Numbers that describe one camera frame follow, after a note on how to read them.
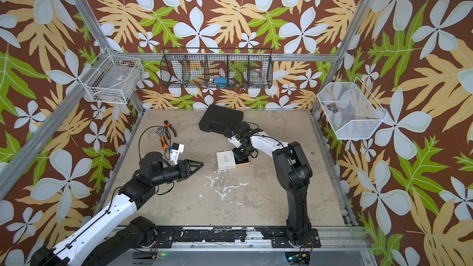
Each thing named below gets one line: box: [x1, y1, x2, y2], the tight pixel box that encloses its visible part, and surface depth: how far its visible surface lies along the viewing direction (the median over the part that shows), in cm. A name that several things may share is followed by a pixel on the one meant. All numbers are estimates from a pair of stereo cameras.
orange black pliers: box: [163, 120, 177, 140], surface depth 113 cm
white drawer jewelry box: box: [216, 149, 251, 172], surface depth 95 cm
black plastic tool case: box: [198, 104, 244, 138], surface depth 110 cm
